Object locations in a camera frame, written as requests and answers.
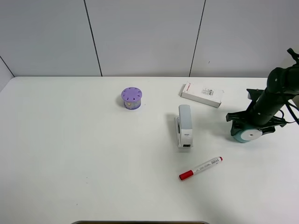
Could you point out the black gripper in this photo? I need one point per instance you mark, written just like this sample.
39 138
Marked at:
260 113

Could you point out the dark green robot arm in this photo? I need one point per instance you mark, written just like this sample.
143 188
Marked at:
286 83

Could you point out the grey white stapler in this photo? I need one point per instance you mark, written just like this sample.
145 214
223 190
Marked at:
184 128

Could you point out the white cardboard box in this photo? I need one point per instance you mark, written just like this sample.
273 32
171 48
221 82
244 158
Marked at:
202 94

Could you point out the red white marker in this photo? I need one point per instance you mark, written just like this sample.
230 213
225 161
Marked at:
200 168

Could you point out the purple round container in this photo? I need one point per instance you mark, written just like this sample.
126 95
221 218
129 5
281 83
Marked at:
131 97

